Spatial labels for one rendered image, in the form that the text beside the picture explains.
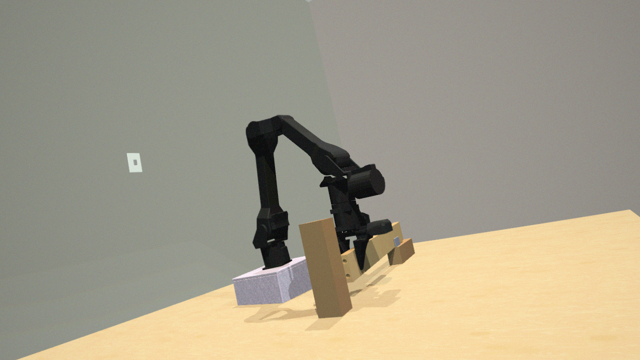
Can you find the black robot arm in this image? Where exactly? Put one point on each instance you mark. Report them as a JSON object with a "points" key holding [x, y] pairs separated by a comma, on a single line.
{"points": [[272, 222]]}

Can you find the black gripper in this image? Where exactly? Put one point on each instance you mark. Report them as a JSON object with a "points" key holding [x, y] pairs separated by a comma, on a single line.
{"points": [[346, 218]]}

